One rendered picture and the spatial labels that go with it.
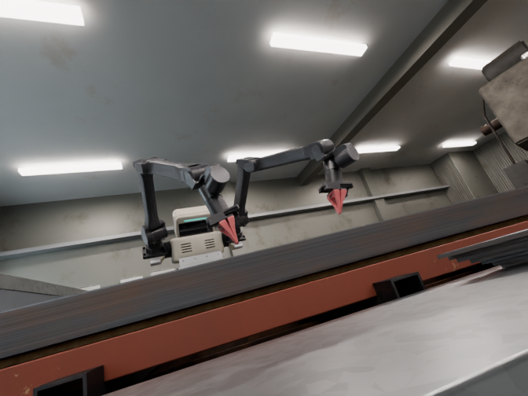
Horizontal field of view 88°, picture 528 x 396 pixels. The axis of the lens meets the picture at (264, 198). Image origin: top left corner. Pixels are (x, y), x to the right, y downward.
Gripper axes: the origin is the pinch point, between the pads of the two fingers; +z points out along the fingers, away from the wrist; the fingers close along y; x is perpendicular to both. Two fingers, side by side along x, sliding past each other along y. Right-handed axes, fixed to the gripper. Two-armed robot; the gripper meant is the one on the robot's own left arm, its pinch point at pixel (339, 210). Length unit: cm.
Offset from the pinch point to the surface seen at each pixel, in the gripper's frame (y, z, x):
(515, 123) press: 232, -129, 90
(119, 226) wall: -221, -131, 405
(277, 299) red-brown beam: -29, 29, -37
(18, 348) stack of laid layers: -62, 34, -37
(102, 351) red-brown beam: -52, 35, -37
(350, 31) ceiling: 97, -258, 102
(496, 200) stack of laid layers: 16.8, 11.9, -35.8
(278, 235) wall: 73, -132, 458
